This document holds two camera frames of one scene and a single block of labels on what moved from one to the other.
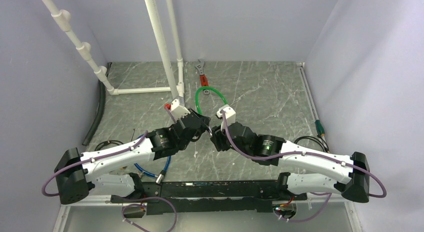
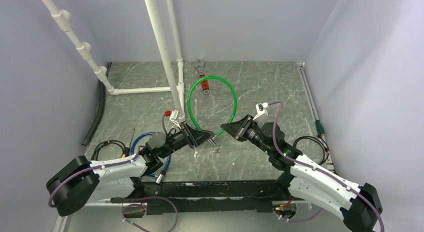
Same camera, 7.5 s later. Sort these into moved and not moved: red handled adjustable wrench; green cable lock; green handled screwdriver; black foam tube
Moved: green cable lock
Not moved: black foam tube; green handled screwdriver; red handled adjustable wrench
